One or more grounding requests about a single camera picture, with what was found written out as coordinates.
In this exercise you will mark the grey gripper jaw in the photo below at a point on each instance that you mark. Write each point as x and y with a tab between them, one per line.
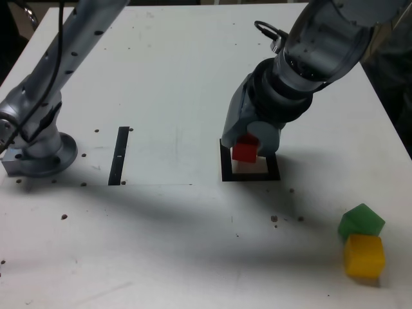
267	135
233	119

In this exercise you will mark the red cube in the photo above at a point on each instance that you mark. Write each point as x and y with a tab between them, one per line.
244	153

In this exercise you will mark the green cube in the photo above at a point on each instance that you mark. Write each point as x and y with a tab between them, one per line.
363	219

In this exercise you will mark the yellow cube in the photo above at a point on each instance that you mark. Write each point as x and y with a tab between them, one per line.
363	257

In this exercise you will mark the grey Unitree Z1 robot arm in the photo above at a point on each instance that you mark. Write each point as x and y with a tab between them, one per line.
322	42

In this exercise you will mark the black tape square outline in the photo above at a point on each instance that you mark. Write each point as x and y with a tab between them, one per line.
251	177

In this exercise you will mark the black tape strip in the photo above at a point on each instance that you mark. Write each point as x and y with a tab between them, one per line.
117	157

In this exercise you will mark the dark bulky background object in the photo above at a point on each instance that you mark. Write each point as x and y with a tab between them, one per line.
396	80

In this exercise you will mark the metal chair frame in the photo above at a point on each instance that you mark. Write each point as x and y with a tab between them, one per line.
31	15

